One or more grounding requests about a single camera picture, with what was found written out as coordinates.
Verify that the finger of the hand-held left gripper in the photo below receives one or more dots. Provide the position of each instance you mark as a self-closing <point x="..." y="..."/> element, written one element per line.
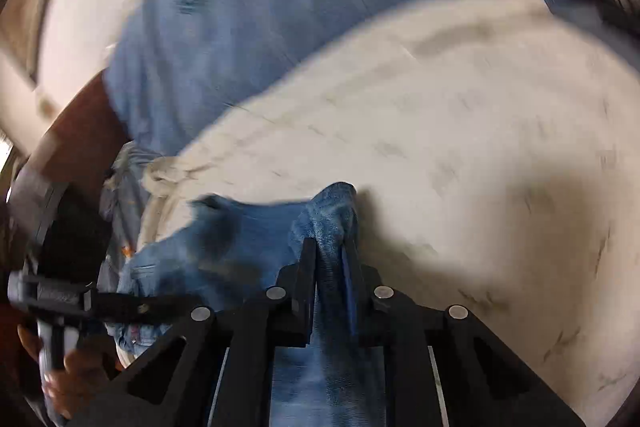
<point x="140" y="307"/>

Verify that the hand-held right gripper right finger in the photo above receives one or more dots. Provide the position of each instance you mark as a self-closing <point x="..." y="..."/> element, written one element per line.
<point x="350" y="287"/>

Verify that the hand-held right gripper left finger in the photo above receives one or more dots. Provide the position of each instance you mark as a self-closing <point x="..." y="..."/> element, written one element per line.
<point x="305" y="287"/>

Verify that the blue denim pants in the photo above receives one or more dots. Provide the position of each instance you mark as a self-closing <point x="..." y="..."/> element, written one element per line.
<point x="250" y="237"/>

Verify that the person's left hand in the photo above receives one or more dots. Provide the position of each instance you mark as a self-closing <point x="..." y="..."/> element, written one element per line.
<point x="85" y="372"/>

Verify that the grey patterned quilt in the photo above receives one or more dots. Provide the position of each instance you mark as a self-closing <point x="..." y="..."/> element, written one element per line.
<point x="120" y="187"/>

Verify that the brown headboard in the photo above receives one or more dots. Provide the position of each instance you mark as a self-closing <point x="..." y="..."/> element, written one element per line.
<point x="85" y="127"/>

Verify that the cream leaf-print blanket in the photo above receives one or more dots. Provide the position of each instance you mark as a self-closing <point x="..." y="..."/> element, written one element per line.
<point x="450" y="132"/>

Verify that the blue striped pillow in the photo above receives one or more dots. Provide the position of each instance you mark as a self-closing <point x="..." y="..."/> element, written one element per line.
<point x="275" y="7"/>

